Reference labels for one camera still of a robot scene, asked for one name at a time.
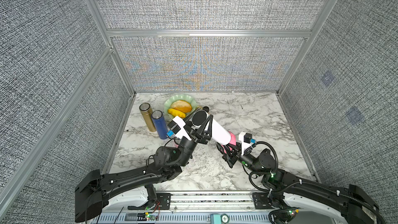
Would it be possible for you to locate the green scalloped plate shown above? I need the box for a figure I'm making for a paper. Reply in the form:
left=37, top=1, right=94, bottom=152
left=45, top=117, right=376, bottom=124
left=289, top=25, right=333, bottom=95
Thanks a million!
left=164, top=93, right=199, bottom=119

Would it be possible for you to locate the yellow banana toy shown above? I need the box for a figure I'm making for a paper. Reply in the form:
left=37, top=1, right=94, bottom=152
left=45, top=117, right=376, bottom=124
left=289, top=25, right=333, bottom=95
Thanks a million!
left=167, top=108, right=186, bottom=119

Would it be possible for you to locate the white thermos black lid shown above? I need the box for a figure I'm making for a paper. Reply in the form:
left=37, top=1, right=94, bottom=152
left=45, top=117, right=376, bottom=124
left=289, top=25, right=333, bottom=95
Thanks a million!
left=191, top=110, right=231, bottom=145

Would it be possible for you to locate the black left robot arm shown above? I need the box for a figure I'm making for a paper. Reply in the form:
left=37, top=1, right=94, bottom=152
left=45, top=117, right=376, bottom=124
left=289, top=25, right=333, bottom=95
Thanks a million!
left=75, top=111, right=214, bottom=223

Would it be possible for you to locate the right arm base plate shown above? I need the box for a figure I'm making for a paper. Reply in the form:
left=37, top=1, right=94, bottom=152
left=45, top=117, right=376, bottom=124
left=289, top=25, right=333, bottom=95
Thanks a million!
left=251, top=192, right=280, bottom=209

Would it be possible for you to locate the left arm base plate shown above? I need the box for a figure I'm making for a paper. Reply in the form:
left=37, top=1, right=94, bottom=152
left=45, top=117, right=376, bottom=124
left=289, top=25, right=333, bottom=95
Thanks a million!
left=127, top=193, right=172, bottom=211

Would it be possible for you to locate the blue thermos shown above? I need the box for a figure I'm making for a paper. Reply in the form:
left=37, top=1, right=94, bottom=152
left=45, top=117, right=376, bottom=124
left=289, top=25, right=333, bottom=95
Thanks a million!
left=151, top=110, right=169, bottom=140

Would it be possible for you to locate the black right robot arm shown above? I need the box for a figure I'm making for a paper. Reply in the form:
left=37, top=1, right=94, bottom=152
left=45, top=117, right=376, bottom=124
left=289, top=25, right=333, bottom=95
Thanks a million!
left=217, top=141, right=386, bottom=224

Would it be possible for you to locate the gold gradient thermos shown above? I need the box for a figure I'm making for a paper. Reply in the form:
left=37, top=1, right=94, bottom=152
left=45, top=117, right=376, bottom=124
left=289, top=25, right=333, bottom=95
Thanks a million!
left=139, top=103, right=156, bottom=132

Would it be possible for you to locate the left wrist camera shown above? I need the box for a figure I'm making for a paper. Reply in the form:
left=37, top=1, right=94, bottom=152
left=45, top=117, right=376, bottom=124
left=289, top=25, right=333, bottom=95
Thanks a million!
left=167, top=116, right=192, bottom=141

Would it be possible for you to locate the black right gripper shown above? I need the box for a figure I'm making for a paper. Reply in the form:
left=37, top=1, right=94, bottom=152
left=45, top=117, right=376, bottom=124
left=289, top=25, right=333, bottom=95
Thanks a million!
left=223, top=140, right=265, bottom=180

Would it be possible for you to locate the aluminium front rail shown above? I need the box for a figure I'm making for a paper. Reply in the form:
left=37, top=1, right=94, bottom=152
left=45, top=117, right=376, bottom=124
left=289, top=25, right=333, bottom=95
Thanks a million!
left=79, top=190, right=347, bottom=224

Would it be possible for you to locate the pink cloth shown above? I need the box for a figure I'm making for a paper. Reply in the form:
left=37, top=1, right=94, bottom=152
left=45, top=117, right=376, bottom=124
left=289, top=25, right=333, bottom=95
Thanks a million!
left=216, top=132, right=236, bottom=154

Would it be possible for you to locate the orange bread bun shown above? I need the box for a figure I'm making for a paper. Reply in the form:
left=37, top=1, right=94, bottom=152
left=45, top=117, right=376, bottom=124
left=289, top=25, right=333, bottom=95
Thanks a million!
left=170, top=100, right=192, bottom=114

